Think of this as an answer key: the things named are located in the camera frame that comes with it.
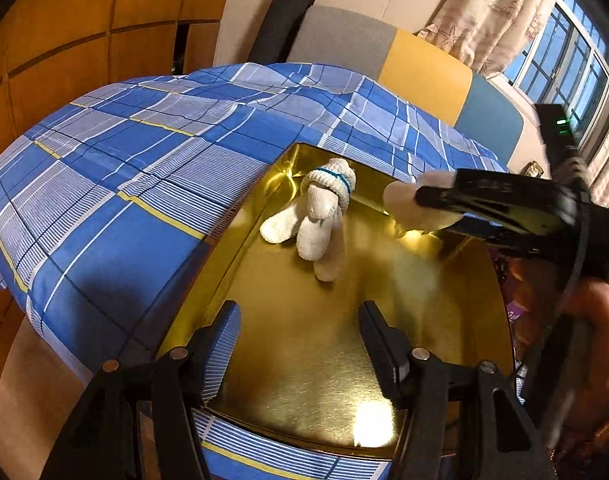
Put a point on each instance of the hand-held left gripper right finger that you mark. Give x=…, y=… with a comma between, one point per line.
x=384, y=355

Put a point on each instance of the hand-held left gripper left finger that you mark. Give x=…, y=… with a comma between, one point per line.
x=222, y=350

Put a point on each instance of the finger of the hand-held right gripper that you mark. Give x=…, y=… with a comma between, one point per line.
x=494, y=195
x=529, y=244

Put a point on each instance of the gold box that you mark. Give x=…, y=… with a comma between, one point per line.
x=309, y=360

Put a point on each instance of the white knit glove blue stripe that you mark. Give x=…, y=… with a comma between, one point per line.
x=324, y=220

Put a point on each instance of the person's right hand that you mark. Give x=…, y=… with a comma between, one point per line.
x=606, y=340

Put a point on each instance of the grey yellow blue headboard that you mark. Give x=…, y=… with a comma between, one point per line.
x=424, y=70

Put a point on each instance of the blue plaid bed sheet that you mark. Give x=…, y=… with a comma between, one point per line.
x=134, y=200

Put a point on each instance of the beige patterned curtain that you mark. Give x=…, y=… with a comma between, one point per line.
x=489, y=10

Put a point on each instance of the beige bed base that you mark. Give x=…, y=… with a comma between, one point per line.
x=29, y=390

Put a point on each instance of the black rolled mat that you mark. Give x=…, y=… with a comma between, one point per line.
x=284, y=20

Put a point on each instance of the window with grid frame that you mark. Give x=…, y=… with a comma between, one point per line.
x=564, y=60

